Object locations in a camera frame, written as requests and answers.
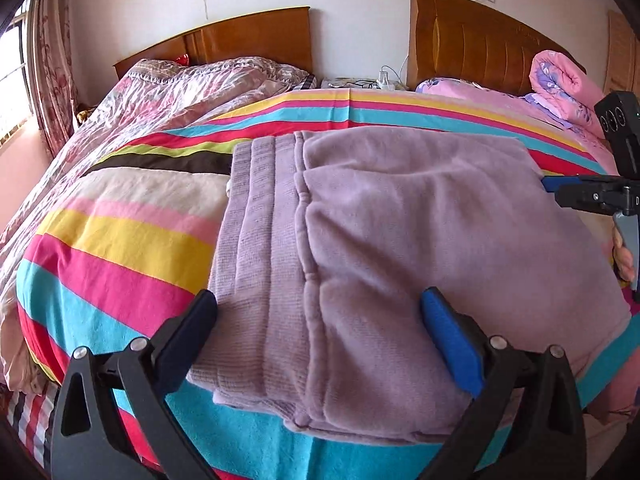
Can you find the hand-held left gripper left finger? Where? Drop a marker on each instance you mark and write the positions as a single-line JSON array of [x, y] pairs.
[[196, 320]]

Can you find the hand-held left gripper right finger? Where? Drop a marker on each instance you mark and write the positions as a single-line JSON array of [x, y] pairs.
[[450, 341]]

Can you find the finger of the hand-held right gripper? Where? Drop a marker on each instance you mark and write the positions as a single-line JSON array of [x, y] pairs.
[[555, 183], [580, 201]]

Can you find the lilac sweater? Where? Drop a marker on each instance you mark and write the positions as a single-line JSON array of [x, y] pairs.
[[400, 240]]

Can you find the person's right hand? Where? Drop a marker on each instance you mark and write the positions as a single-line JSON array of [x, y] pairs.
[[622, 260]]

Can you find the rolled pink floral quilt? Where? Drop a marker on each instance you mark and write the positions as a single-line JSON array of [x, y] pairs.
[[565, 90]]

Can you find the striped colourful blanket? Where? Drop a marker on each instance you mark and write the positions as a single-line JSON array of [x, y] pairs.
[[125, 240]]

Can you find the pink bed sheet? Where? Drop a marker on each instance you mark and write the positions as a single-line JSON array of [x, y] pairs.
[[475, 97]]

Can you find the ribbed wooden headboard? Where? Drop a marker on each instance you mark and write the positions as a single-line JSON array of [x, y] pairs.
[[475, 45]]

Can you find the red checkered bed sheet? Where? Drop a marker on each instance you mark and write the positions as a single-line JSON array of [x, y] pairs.
[[30, 420]]

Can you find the cluttered nightstand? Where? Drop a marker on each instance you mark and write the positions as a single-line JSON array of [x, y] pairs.
[[350, 83]]

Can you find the yellowish cloth bundle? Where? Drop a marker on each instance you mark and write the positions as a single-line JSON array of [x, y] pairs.
[[84, 114]]

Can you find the red decoration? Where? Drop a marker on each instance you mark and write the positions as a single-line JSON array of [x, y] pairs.
[[181, 58]]

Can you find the pink floral curtain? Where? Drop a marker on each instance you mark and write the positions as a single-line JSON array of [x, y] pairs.
[[55, 60]]

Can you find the large barred window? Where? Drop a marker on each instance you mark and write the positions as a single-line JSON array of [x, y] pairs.
[[12, 75]]

